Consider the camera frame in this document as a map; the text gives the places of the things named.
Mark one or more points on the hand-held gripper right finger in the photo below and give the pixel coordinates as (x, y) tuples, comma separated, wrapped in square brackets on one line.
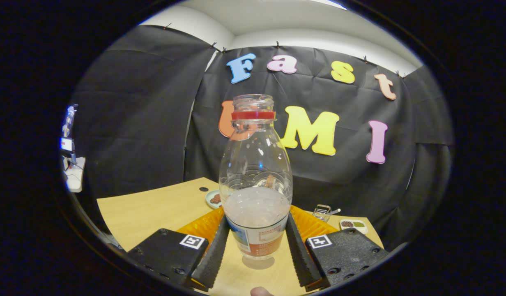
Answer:
[(300, 259)]

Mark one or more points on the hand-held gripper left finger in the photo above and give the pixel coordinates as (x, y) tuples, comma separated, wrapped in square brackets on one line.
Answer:
[(216, 259)]

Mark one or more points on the clear juice bottle red label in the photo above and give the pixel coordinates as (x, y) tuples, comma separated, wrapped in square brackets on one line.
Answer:
[(257, 213)]

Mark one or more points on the small metal rack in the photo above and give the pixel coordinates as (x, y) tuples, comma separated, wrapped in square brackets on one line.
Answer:
[(322, 213)]

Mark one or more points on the brown sausage piece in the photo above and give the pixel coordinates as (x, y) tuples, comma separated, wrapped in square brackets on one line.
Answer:
[(215, 199)]

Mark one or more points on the white divided sauce dish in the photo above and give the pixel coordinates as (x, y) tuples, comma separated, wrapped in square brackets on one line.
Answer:
[(353, 228)]

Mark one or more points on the light green plate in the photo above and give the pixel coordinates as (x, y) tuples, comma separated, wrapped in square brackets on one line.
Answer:
[(209, 197)]

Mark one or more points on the wooden table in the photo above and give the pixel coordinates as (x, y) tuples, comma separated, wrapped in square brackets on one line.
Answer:
[(154, 213)]

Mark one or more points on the brown bread slice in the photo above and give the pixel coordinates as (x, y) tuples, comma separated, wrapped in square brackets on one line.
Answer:
[(270, 182)]

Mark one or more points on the black backdrop cloth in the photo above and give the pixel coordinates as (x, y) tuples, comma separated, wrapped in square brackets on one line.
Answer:
[(134, 144)]

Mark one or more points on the white side desk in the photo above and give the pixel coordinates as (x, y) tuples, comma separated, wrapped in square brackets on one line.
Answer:
[(75, 176)]

